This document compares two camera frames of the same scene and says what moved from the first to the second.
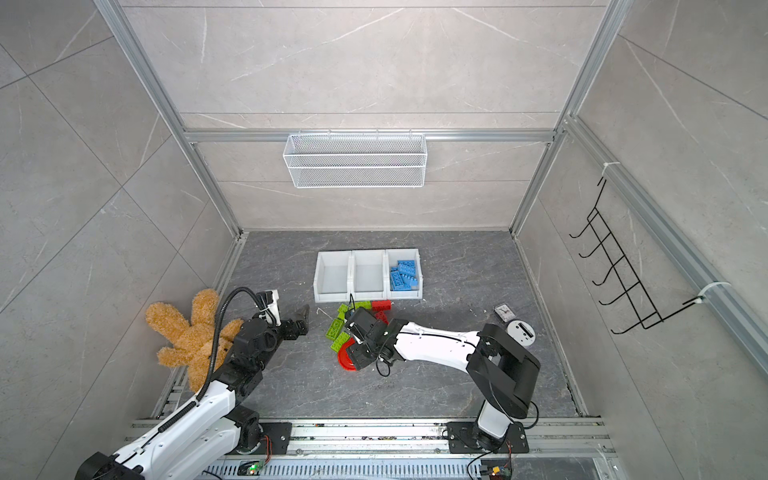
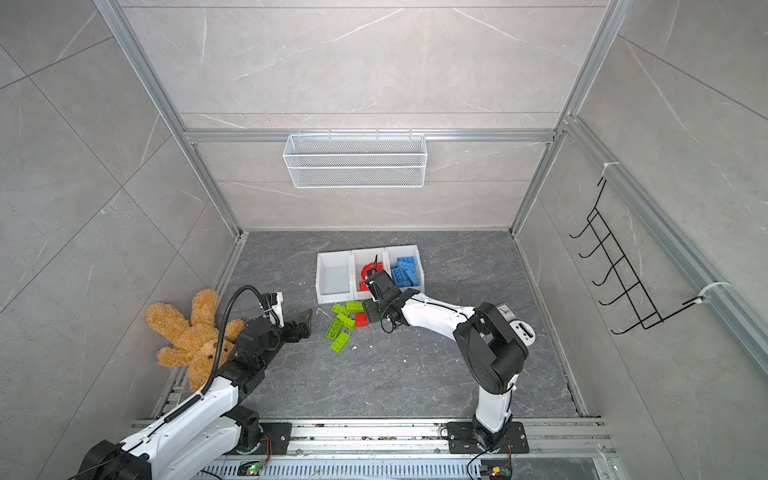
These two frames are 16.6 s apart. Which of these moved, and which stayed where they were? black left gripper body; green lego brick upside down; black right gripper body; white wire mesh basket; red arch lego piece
Moved: black right gripper body; red arch lego piece
Stayed: black left gripper body; green lego brick upside down; white wire mesh basket
